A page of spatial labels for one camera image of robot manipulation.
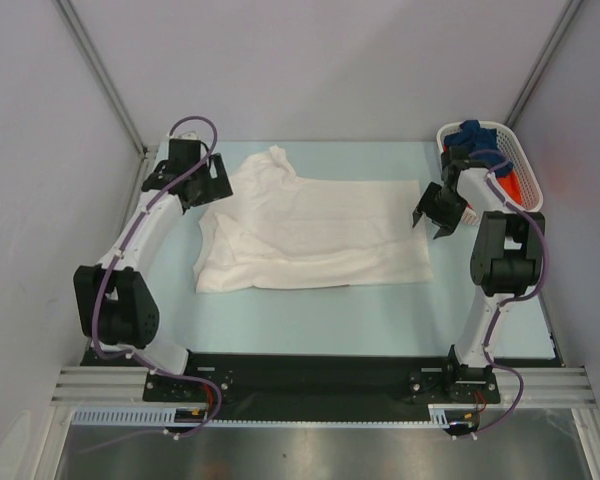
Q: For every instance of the aluminium frame post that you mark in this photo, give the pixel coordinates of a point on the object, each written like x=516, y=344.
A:
x=96, y=66
x=567, y=18

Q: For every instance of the white t shirt red print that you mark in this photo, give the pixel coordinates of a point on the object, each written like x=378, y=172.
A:
x=281, y=231

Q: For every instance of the orange t shirt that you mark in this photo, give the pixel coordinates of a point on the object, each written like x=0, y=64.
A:
x=511, y=187

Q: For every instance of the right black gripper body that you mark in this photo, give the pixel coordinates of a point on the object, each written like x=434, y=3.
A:
x=443, y=211

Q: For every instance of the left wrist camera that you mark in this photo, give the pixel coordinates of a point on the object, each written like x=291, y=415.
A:
x=189, y=135

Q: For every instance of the left white cable duct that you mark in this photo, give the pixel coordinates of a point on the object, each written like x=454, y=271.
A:
x=137, y=416

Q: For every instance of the aluminium front rail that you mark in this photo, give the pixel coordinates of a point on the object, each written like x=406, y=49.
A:
x=131, y=386

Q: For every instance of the right aluminium frame post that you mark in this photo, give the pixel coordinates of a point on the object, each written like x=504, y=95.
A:
x=567, y=18

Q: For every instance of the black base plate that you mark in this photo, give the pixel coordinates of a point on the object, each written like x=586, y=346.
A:
x=287, y=388

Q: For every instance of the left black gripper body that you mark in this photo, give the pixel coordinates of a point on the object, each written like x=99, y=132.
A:
x=208, y=189

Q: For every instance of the white cable duct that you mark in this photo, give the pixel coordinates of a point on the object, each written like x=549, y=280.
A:
x=457, y=416
x=137, y=416

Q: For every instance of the right white cable duct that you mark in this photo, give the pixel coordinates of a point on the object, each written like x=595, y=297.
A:
x=457, y=416

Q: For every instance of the left aluminium frame post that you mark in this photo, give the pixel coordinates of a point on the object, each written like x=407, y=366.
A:
x=96, y=66

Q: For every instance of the white plastic basket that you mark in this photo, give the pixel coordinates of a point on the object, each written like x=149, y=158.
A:
x=507, y=142

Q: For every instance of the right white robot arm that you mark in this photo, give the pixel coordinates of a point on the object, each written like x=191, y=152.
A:
x=508, y=264

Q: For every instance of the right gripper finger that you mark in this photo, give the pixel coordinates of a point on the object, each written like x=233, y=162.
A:
x=445, y=229
x=428, y=205

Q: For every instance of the blue t shirt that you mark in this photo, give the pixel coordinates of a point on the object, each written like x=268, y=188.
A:
x=481, y=144

